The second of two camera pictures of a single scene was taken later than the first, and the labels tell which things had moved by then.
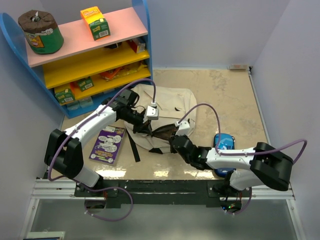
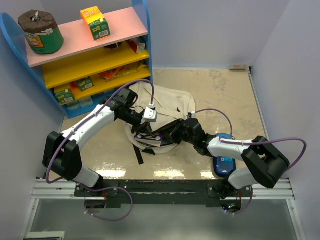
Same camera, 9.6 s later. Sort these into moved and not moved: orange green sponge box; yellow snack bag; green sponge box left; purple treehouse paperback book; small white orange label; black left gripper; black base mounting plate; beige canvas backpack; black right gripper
Moved: black right gripper; beige canvas backpack; purple treehouse paperback book
Not moved: orange green sponge box; black base mounting plate; yellow snack bag; small white orange label; green sponge box left; black left gripper
